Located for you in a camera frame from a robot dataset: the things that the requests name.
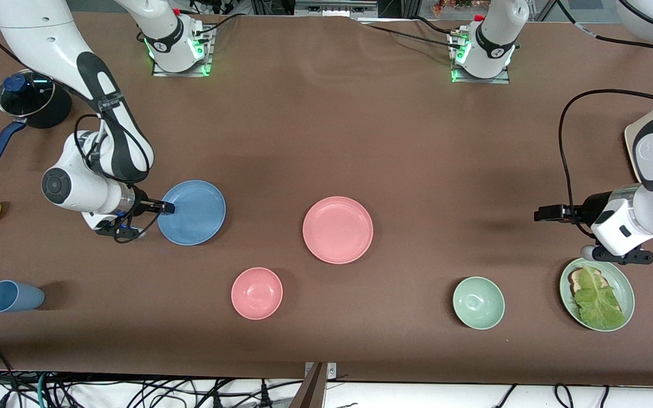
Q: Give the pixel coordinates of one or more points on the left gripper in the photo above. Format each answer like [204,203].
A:
[592,209]

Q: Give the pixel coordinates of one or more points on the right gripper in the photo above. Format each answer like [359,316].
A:
[141,203]

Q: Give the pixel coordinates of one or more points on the blue plate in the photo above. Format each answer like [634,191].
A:
[196,214]

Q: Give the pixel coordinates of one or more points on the pink plate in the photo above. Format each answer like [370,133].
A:
[338,230]

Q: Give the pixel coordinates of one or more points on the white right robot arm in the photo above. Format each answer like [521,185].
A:
[37,34]

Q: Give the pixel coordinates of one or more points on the toasted bread slice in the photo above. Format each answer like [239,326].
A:
[573,277]

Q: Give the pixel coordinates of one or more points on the green lettuce leaf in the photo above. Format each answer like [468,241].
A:
[598,303]

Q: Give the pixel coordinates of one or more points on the green plate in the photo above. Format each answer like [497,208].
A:
[624,289]

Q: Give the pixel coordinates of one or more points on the green bowl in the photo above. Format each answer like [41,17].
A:
[478,303]

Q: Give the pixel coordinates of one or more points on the pink bowl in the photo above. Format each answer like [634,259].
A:
[257,293]

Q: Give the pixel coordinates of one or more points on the blue cup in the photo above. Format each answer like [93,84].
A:
[12,296]

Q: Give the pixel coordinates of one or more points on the glass lid with blue knob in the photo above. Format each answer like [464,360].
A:
[29,96]

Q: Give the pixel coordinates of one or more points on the brown table cover mat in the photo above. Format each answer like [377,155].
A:
[326,141]

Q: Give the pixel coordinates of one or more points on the orange artificial flowers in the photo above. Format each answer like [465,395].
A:
[445,5]

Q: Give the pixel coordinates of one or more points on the dark brown beam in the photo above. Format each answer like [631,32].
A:
[310,394]

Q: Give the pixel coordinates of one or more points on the grey metal box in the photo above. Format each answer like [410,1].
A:
[332,8]

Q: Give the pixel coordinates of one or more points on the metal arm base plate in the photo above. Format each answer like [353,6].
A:
[207,68]
[505,78]

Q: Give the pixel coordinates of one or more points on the metal table bracket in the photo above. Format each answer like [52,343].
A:
[332,371]

